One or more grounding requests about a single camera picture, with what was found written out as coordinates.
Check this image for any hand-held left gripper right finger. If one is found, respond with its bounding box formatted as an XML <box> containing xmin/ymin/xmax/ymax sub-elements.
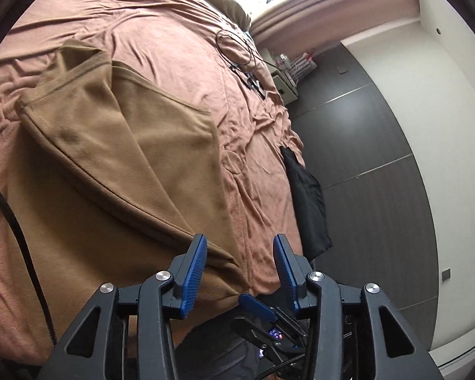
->
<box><xmin>272</xmin><ymin>233</ymin><xmax>444</xmax><ymax>380</ymax></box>

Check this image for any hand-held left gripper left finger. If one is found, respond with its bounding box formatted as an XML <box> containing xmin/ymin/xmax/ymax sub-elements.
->
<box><xmin>43</xmin><ymin>233</ymin><xmax>208</xmax><ymax>380</ymax></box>

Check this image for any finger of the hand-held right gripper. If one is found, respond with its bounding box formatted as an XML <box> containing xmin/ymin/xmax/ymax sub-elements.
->
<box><xmin>238</xmin><ymin>293</ymin><xmax>280</xmax><ymax>322</ymax></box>
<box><xmin>230</xmin><ymin>317</ymin><xmax>270</xmax><ymax>347</ymax></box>

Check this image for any brown printed t-shirt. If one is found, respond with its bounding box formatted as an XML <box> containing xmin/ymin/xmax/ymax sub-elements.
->
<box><xmin>2</xmin><ymin>40</ymin><xmax>250</xmax><ymax>349</ymax></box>

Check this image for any person's dark clothing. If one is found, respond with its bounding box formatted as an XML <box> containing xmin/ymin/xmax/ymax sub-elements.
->
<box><xmin>174</xmin><ymin>317</ymin><xmax>262</xmax><ymax>380</ymax></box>

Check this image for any black cloth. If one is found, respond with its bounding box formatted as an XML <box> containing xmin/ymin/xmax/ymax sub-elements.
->
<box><xmin>280</xmin><ymin>146</ymin><xmax>334</xmax><ymax>263</ymax></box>

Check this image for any bed with brown sheet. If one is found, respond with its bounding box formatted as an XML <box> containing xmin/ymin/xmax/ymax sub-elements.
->
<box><xmin>0</xmin><ymin>0</ymin><xmax>305</xmax><ymax>365</ymax></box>

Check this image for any pink curtain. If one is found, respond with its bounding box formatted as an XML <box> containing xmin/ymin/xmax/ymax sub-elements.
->
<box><xmin>249</xmin><ymin>0</ymin><xmax>418</xmax><ymax>48</ymax></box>

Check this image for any thin black charging cable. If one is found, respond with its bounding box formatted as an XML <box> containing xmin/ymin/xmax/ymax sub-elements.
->
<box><xmin>216</xmin><ymin>28</ymin><xmax>268</xmax><ymax>101</ymax></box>

